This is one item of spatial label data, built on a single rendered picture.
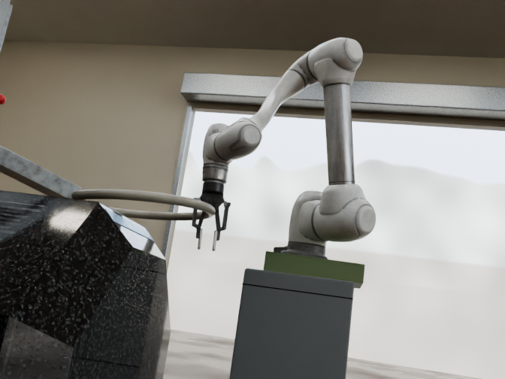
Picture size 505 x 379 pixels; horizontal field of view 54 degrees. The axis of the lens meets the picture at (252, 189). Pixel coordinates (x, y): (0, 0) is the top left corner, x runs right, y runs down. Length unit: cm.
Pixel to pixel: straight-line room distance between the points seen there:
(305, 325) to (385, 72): 516
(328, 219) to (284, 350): 49
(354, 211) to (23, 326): 120
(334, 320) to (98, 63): 631
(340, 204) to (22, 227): 110
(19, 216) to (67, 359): 35
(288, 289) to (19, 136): 633
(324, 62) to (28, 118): 628
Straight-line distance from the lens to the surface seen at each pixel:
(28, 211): 115
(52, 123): 756
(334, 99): 189
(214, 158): 170
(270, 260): 186
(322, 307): 181
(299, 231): 196
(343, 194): 181
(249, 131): 157
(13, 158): 162
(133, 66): 736
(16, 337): 91
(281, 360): 183
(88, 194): 154
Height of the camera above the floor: 67
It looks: 13 degrees up
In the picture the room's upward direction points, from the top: 8 degrees clockwise
